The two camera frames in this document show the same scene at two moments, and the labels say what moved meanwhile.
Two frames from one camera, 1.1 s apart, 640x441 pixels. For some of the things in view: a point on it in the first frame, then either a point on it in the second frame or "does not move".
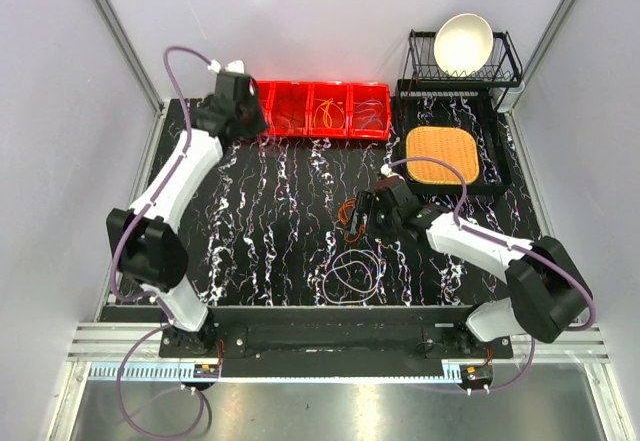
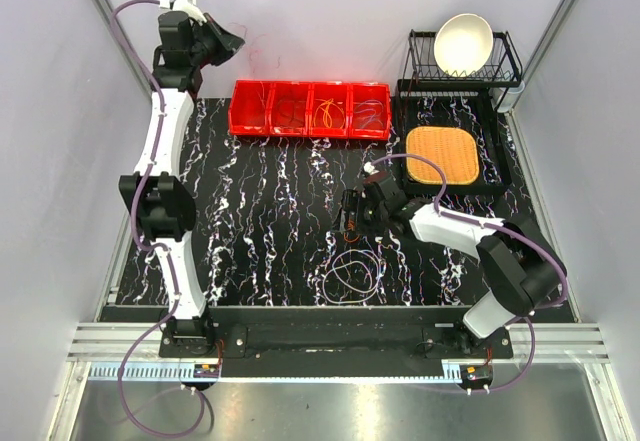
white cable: (342, 280) does not move
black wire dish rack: (423, 70) does not move
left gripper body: (251, 114) to (199, 54)
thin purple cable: (369, 109) does not move
